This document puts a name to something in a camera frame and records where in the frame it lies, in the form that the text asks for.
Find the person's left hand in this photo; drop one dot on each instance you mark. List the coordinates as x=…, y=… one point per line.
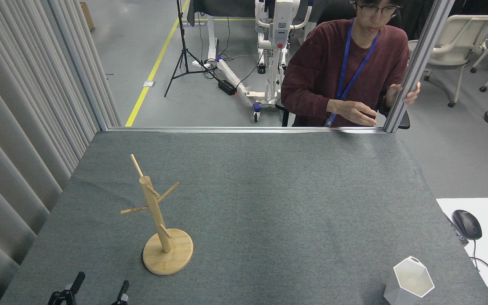
x=393, y=94

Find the black tripod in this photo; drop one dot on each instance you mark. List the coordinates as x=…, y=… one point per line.
x=183, y=42

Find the white chair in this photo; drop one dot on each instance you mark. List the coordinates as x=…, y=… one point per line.
x=460, y=38

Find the grey felt table cover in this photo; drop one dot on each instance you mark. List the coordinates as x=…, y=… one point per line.
x=290, y=212

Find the silver table rail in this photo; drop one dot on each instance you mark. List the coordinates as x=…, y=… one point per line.
x=227, y=129

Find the person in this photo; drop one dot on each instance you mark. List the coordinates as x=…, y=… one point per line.
x=311, y=72

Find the black slim device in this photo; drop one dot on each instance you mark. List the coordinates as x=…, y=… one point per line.
x=458, y=232

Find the white hexagonal cup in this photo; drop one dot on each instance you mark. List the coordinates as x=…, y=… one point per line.
x=413, y=279

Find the floor socket plate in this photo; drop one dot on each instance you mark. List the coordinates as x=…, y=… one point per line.
x=149, y=84

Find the black glasses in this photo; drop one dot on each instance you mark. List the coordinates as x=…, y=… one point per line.
x=373, y=10

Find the person's right hand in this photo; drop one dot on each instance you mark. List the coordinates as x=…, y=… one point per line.
x=356, y=112

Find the black power strip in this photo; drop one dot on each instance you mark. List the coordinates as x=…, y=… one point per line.
x=227, y=87

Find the wooden cup rack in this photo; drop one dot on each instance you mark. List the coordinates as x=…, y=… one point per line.
x=172, y=258

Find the grey curtain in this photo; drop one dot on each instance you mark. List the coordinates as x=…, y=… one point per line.
x=15, y=127

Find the black computer mouse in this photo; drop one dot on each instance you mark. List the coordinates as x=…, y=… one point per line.
x=467, y=224

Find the cardboard box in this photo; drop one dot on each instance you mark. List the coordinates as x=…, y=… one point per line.
x=86, y=16

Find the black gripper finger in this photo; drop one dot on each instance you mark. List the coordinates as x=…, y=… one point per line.
x=76, y=283
x=123, y=294

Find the desk with black cover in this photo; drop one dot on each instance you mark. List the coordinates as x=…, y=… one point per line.
x=223, y=8

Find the silver post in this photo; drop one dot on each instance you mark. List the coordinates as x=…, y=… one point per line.
x=417, y=63

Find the white stand on wheels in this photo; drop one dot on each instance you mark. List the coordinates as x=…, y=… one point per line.
x=278, y=21

